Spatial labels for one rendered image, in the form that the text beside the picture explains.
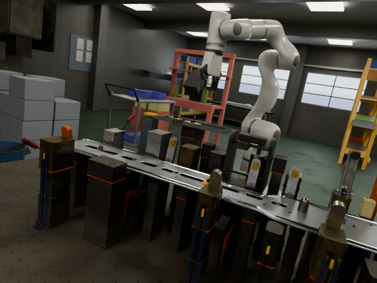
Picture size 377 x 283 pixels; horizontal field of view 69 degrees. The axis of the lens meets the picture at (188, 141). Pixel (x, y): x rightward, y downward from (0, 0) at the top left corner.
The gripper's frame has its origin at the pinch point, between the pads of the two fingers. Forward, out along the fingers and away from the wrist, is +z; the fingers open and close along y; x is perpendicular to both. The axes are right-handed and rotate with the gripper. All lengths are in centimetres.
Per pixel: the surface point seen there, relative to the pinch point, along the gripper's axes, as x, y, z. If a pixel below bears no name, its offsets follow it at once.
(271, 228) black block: 49, 31, 36
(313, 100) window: -156, -947, 1
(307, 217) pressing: 55, 15, 35
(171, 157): -5.8, 11.7, 33.0
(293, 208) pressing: 49, 12, 35
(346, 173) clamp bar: 60, -6, 22
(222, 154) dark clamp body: 14.5, 3.0, 26.8
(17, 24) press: -481, -116, -47
